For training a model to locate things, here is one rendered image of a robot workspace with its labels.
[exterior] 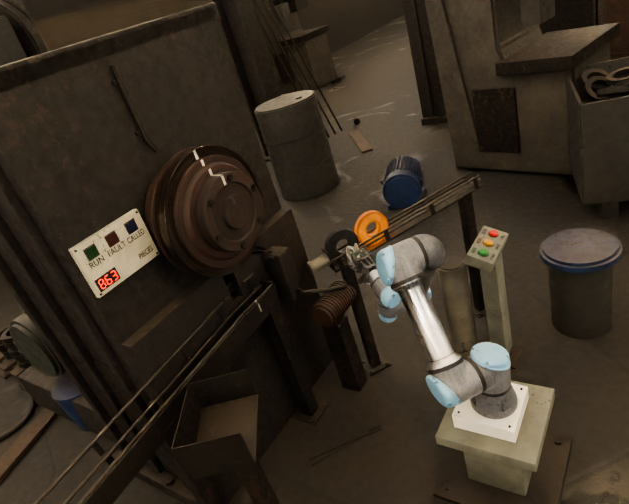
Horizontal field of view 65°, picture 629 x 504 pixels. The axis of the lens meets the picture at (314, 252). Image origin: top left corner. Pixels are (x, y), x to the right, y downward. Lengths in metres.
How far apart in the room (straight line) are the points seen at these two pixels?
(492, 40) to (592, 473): 2.85
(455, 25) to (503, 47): 0.38
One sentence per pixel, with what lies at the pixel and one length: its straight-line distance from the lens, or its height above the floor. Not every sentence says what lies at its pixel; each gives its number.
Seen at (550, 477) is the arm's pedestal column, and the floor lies 0.02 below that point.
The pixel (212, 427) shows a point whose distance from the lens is 1.71.
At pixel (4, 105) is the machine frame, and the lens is 1.61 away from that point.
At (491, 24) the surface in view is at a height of 1.13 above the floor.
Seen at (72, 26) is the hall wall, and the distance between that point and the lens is 8.87.
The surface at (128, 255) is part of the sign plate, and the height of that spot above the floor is 1.12.
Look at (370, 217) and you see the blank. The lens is 2.17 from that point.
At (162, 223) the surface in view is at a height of 1.19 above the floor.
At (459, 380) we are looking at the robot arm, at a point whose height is 0.57.
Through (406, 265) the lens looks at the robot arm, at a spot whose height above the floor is 0.88.
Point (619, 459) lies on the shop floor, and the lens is 2.17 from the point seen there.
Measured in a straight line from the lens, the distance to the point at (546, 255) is 2.39.
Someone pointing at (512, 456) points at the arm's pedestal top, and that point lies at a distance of 1.77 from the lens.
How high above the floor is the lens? 1.72
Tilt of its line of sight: 28 degrees down
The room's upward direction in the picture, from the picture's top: 18 degrees counter-clockwise
